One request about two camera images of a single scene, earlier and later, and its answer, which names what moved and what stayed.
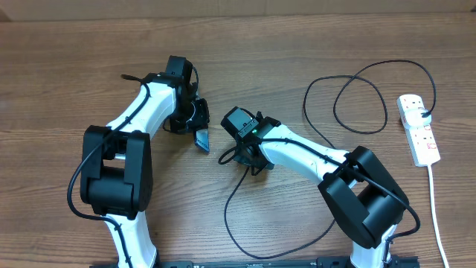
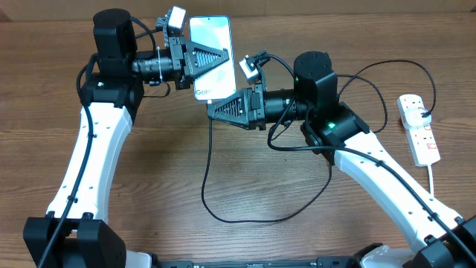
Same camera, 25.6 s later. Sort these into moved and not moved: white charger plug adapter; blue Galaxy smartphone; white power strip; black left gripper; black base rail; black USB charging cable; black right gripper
Moved: black left gripper; black USB charging cable; blue Galaxy smartphone; black right gripper
Not moved: white power strip; white charger plug adapter; black base rail
